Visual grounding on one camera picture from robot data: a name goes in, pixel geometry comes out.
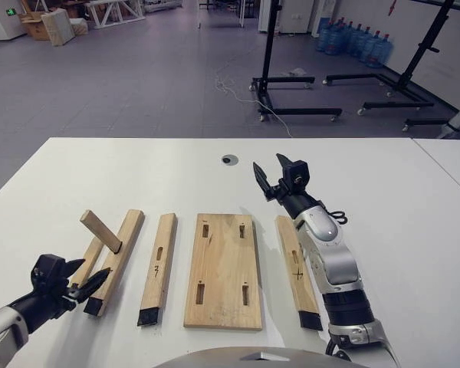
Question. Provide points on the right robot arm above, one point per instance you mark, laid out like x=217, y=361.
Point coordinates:
x=339, y=260

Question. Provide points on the black rack on wheels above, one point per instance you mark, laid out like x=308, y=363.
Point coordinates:
x=418, y=69
x=269, y=57

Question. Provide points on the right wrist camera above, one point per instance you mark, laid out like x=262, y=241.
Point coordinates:
x=296, y=178

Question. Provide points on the wooden leg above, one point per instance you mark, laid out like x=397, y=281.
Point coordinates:
x=119, y=264
x=159, y=260
x=297, y=268

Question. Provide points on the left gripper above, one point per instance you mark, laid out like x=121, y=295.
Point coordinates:
x=42, y=303

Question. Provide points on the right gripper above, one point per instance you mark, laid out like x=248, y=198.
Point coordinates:
x=297, y=203

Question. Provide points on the wooden seat board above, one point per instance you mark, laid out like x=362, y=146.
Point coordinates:
x=224, y=272

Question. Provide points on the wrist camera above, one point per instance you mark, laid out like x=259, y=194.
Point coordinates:
x=48, y=270
x=296, y=178

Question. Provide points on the blue water bottle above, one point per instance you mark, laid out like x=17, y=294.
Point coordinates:
x=371, y=48
x=362, y=44
x=335, y=40
x=382, y=51
x=323, y=38
x=353, y=38

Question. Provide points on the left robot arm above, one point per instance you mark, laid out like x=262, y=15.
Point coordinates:
x=2, y=329

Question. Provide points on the wooden cross bar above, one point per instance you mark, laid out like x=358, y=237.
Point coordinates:
x=99, y=230

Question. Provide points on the white wrapped box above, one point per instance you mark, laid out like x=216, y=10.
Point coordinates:
x=59, y=27

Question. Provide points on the brown cardboard box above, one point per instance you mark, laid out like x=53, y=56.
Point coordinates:
x=34, y=27

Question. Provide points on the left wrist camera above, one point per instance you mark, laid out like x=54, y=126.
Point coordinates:
x=48, y=270

